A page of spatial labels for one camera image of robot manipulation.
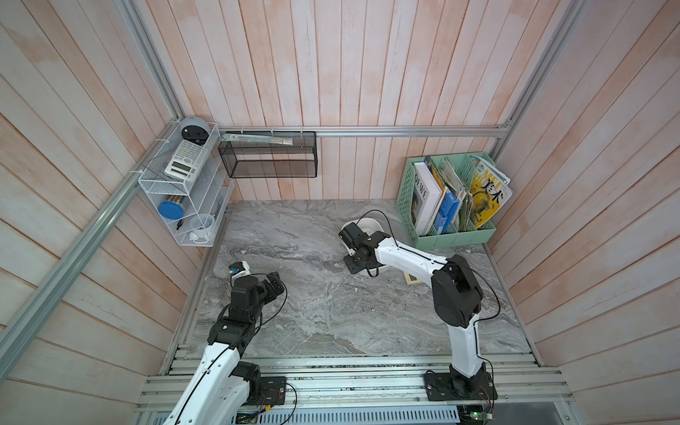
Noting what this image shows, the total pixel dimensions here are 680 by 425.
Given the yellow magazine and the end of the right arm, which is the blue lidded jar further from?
the yellow magazine

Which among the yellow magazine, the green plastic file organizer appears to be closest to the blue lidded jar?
the green plastic file organizer

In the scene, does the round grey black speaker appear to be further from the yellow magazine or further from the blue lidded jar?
the yellow magazine

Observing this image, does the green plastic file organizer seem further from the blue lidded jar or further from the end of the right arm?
the blue lidded jar

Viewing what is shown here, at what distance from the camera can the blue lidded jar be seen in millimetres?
778

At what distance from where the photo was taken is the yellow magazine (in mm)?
966

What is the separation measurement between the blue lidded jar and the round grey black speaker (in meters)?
0.22

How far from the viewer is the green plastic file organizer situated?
94cm
